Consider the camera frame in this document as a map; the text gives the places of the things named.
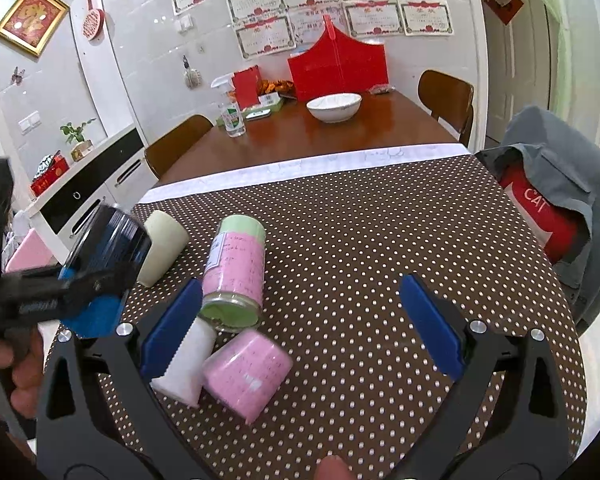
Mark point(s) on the spray bottle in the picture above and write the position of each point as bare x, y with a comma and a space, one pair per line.
230, 112

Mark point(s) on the red box on cabinet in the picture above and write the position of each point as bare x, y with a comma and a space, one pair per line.
50, 169

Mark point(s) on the pink cup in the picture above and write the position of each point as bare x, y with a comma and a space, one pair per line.
245, 373

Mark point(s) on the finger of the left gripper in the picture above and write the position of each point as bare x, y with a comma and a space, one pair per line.
46, 283
98, 319

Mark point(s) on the red cat cushion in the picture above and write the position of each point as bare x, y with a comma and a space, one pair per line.
554, 228

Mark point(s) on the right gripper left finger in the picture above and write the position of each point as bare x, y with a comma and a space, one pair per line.
98, 416

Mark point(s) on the pale green cup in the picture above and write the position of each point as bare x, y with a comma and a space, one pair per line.
168, 239

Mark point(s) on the white bowl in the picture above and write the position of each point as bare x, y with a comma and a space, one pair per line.
335, 108

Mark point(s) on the right hand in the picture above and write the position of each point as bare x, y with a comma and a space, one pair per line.
332, 467

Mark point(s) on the red round wall ornament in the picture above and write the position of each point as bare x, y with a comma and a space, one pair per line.
93, 21

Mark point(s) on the white sideboard cabinet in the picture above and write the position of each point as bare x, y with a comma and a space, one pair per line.
114, 172

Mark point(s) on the potted plant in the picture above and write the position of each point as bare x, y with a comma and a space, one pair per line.
74, 135

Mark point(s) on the red door decoration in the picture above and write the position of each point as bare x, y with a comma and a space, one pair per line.
505, 10

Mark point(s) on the red gift bag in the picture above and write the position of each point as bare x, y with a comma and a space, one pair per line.
337, 63

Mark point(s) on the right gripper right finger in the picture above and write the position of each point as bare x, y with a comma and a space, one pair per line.
527, 436

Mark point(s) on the gold framed red picture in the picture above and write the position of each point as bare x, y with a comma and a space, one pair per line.
29, 24

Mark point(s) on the left hand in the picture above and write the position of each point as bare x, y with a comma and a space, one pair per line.
27, 374

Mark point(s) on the brown polka dot tablecloth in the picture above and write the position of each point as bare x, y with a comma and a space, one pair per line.
362, 385

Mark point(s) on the grey jacket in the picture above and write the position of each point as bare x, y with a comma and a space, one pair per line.
564, 166

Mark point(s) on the black and blue cup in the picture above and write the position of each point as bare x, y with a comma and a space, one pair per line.
114, 246

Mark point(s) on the wooden chair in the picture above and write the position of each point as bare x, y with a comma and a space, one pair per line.
448, 98
166, 151

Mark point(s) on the white paper cup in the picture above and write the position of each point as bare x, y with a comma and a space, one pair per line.
182, 380

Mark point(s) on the green tray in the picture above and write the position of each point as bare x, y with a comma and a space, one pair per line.
273, 107

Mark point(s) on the pink towel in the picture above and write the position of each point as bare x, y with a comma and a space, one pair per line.
31, 253

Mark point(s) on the pink jar green lid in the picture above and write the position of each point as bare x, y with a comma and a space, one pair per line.
233, 279

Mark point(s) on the right wooden chair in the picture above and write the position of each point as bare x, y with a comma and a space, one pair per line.
448, 98

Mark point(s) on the red envelope box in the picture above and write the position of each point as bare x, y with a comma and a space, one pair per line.
246, 84

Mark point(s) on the left wooden chair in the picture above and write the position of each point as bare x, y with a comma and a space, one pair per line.
166, 151

